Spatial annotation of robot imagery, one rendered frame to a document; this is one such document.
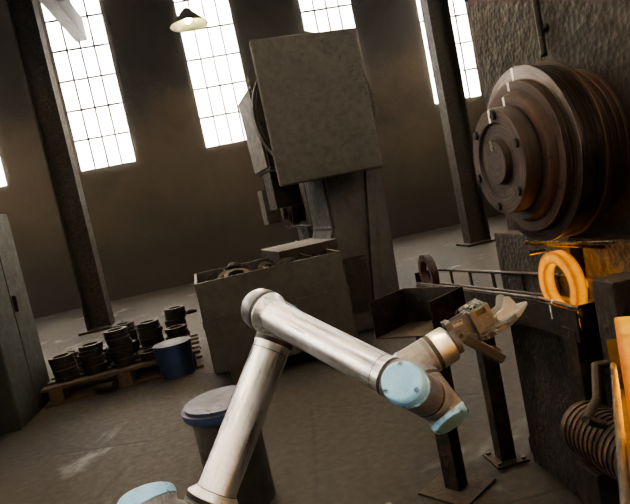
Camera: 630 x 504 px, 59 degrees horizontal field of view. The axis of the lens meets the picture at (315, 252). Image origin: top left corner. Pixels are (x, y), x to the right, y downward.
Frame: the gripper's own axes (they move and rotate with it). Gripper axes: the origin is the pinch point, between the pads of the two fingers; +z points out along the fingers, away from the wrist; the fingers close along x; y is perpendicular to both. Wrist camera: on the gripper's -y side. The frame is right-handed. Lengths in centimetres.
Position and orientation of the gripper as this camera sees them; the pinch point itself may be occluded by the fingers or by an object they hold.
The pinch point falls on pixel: (523, 307)
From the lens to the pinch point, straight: 147.2
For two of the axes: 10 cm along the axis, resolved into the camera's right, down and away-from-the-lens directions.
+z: 8.6, -5.0, 0.8
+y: -4.9, -8.6, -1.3
